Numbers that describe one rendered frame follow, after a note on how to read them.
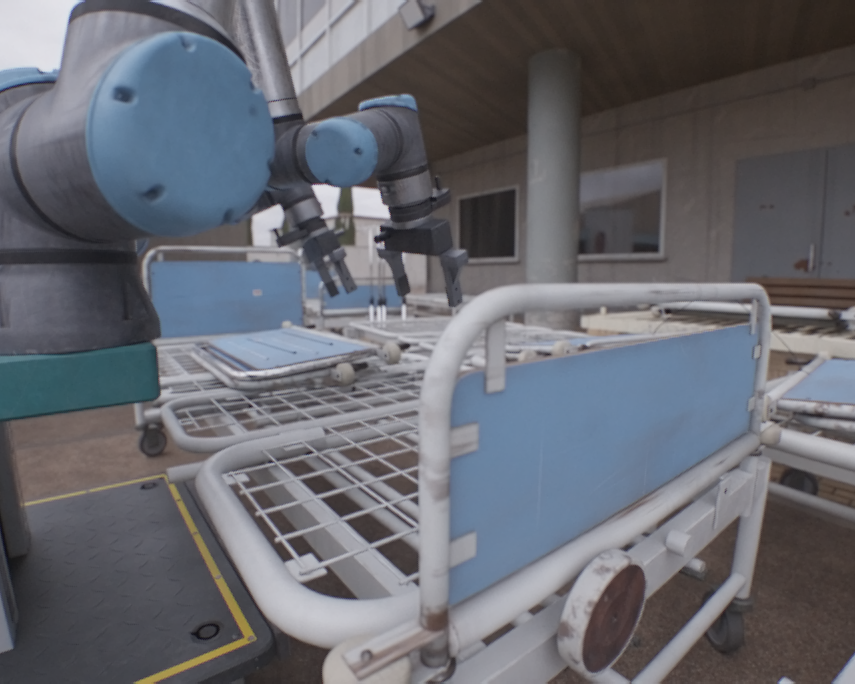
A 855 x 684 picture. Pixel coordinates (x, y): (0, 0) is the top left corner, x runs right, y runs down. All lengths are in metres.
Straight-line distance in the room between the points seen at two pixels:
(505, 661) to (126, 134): 0.52
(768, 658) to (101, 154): 1.37
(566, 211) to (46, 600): 5.25
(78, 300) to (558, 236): 5.13
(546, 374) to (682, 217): 6.66
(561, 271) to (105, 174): 5.18
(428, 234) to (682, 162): 6.49
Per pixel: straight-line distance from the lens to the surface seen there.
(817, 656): 1.38
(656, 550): 0.68
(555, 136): 5.61
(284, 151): 0.74
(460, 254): 0.79
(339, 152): 0.66
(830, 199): 6.50
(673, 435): 0.66
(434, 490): 0.33
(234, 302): 2.31
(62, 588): 0.94
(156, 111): 0.39
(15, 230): 0.57
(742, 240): 6.68
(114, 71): 0.40
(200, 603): 0.81
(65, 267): 0.56
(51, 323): 0.54
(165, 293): 2.26
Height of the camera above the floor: 0.79
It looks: 8 degrees down
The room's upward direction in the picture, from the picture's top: straight up
